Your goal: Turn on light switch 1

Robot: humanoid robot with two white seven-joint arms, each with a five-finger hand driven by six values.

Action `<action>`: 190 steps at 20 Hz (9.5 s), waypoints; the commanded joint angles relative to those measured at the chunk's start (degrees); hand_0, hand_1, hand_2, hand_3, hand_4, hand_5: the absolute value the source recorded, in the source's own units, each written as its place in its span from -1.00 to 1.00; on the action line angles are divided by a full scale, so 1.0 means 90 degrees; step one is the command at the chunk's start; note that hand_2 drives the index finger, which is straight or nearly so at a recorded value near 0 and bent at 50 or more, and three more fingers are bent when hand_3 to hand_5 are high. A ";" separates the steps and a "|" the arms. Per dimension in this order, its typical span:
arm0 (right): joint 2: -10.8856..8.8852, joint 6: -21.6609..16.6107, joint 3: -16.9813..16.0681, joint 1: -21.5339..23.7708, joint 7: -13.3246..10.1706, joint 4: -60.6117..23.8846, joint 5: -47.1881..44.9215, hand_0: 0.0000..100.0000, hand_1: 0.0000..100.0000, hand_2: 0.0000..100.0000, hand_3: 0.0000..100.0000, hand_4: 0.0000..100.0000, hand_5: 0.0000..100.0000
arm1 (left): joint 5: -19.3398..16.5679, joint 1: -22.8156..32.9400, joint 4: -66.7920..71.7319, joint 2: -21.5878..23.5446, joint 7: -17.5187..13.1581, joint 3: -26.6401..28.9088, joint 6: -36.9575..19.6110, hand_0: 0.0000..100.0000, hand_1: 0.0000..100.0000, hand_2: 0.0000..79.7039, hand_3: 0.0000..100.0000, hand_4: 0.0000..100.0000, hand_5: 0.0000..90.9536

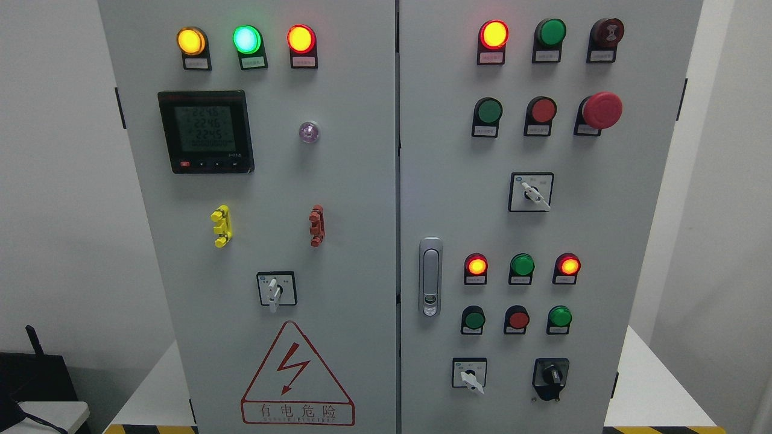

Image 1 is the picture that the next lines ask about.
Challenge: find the white selector switch bottom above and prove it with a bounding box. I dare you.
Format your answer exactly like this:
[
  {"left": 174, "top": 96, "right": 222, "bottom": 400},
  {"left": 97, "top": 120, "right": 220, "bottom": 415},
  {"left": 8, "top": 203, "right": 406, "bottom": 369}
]
[{"left": 452, "top": 357, "right": 488, "bottom": 395}]

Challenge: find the orange indicator light lower right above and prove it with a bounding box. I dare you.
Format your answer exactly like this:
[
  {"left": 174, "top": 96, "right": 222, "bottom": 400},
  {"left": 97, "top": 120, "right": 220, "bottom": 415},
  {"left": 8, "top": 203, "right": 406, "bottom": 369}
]
[{"left": 552, "top": 253, "right": 581, "bottom": 285}]

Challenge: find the yellow indicator light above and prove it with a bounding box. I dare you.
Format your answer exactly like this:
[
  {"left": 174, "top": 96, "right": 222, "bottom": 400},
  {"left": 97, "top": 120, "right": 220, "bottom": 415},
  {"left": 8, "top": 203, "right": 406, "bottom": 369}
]
[{"left": 177, "top": 27, "right": 212, "bottom": 71}]

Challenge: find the dark red buzzer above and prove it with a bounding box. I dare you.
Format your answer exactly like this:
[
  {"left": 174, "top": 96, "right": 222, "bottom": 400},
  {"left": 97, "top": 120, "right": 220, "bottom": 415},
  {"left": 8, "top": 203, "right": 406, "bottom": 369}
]
[{"left": 586, "top": 17, "right": 625, "bottom": 63}]

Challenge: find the green indicator light lower middle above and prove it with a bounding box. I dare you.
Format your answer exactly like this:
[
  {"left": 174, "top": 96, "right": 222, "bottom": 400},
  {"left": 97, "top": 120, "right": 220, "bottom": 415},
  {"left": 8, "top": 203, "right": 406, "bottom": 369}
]
[{"left": 509, "top": 253, "right": 535, "bottom": 285}]

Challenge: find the red terminal connector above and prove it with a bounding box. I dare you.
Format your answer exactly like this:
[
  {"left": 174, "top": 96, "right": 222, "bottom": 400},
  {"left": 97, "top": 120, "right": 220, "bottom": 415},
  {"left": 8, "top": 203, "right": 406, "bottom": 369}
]
[{"left": 308, "top": 204, "right": 326, "bottom": 248}]

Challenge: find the silver door lock handle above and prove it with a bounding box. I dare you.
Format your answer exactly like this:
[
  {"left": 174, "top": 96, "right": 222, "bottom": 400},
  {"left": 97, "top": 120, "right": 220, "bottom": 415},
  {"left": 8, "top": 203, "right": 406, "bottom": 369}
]
[{"left": 419, "top": 237, "right": 442, "bottom": 318}]

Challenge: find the black rotary knob switch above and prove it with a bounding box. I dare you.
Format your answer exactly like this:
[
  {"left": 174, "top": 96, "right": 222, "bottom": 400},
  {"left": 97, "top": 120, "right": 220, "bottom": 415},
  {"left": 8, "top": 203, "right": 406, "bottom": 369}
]
[{"left": 532, "top": 358, "right": 570, "bottom": 401}]

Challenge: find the green indicator light top right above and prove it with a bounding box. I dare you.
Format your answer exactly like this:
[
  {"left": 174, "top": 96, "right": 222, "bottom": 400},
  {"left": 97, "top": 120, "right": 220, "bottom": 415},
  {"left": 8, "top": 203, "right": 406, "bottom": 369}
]
[{"left": 531, "top": 17, "right": 567, "bottom": 64}]

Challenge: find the orange indicator light lower left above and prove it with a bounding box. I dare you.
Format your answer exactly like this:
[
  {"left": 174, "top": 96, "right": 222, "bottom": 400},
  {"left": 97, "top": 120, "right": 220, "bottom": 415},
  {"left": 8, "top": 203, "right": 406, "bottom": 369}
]
[{"left": 464, "top": 253, "right": 488, "bottom": 285}]

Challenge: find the green lit indicator light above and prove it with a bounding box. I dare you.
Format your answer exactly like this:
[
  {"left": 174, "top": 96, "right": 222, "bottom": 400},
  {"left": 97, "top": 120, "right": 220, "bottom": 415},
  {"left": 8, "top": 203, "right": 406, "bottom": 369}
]
[{"left": 232, "top": 25, "right": 268, "bottom": 71}]

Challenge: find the black device with antenna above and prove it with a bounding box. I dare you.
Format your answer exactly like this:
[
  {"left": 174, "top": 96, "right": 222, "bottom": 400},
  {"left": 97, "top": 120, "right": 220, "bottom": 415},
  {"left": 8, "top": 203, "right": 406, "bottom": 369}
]
[{"left": 1, "top": 325, "right": 78, "bottom": 433}]

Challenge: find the white box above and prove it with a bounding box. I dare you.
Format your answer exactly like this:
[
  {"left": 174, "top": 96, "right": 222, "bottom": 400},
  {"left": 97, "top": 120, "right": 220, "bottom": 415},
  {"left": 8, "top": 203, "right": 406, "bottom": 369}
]
[{"left": 2, "top": 401, "right": 89, "bottom": 433}]

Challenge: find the red push button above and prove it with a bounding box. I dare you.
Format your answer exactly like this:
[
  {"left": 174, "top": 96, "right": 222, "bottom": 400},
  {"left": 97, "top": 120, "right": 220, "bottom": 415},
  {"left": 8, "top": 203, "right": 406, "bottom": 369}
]
[
  {"left": 524, "top": 96, "right": 557, "bottom": 137},
  {"left": 504, "top": 305, "right": 530, "bottom": 335}
]

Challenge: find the red push button lower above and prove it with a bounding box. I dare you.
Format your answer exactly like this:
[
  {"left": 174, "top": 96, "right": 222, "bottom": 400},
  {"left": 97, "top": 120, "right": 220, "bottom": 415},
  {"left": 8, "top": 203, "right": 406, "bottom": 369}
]
[{"left": 504, "top": 305, "right": 530, "bottom": 335}]

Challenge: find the white rotary selector switch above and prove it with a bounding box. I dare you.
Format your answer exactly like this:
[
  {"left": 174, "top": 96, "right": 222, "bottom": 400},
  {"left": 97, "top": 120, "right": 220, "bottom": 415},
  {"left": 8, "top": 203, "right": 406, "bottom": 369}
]
[{"left": 256, "top": 271, "right": 297, "bottom": 313}]

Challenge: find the red emergency stop button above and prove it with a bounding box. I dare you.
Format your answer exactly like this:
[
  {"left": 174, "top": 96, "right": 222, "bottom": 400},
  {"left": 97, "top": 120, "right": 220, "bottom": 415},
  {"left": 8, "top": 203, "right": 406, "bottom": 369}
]
[{"left": 574, "top": 91, "right": 624, "bottom": 137}]

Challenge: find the orange indicator light top right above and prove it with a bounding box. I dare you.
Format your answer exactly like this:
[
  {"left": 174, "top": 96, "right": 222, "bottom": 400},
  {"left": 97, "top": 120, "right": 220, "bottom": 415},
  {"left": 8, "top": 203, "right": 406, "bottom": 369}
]
[{"left": 476, "top": 19, "right": 509, "bottom": 66}]

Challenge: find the green push button upper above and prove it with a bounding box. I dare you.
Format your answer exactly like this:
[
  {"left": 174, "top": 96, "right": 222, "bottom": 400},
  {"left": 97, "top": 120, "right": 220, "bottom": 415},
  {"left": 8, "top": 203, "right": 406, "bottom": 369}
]
[{"left": 471, "top": 97, "right": 504, "bottom": 138}]

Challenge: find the clear small lamp bulb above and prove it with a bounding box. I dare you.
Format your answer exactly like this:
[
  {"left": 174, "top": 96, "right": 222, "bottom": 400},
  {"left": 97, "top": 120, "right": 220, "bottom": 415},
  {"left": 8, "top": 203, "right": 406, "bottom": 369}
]
[{"left": 299, "top": 121, "right": 320, "bottom": 143}]

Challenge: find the green push button lower left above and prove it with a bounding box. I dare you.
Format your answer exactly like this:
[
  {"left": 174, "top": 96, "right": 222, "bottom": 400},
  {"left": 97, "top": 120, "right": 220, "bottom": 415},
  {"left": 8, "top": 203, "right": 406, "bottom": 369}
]
[{"left": 460, "top": 305, "right": 486, "bottom": 335}]

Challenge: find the green indicator light bottom right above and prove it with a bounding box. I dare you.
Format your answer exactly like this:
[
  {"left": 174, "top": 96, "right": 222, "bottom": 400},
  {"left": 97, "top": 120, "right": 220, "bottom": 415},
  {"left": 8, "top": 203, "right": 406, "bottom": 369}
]
[{"left": 546, "top": 305, "right": 573, "bottom": 335}]

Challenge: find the grey electrical cabinet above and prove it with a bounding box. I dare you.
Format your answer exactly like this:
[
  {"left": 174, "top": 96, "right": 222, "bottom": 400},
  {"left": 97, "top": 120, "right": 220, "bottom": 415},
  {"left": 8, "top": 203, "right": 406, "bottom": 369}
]
[{"left": 98, "top": 1, "right": 703, "bottom": 433}]

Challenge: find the red push button upper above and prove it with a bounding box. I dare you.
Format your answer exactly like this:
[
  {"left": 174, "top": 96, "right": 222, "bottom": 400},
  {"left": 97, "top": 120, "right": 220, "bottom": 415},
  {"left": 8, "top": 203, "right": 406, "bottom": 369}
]
[{"left": 524, "top": 96, "right": 557, "bottom": 137}]

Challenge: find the white selector switch upper right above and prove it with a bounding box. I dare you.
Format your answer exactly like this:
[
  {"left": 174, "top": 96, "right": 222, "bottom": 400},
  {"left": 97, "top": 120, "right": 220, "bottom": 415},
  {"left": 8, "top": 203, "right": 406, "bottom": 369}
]
[{"left": 509, "top": 171, "right": 554, "bottom": 212}]

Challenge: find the yellow terminal connector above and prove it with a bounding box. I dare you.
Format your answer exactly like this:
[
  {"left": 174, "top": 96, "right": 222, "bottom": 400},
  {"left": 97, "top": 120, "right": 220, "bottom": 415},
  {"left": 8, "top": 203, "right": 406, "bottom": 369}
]
[{"left": 210, "top": 205, "right": 233, "bottom": 249}]

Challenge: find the green push button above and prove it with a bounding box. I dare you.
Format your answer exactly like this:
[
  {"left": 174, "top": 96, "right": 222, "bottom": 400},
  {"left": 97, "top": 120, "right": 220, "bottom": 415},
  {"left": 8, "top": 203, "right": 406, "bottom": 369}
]
[
  {"left": 471, "top": 97, "right": 504, "bottom": 138},
  {"left": 460, "top": 305, "right": 486, "bottom": 335}
]

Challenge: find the black digital power meter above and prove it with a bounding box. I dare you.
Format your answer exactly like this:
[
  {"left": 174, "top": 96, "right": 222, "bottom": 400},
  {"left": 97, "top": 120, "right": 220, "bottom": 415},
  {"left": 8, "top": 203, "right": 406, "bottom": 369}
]
[{"left": 157, "top": 90, "right": 254, "bottom": 175}]

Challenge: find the red electrical warning triangle sticker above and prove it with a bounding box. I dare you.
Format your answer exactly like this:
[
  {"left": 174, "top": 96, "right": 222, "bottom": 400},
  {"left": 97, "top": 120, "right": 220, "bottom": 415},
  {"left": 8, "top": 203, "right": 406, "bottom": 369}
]
[{"left": 241, "top": 321, "right": 355, "bottom": 426}]

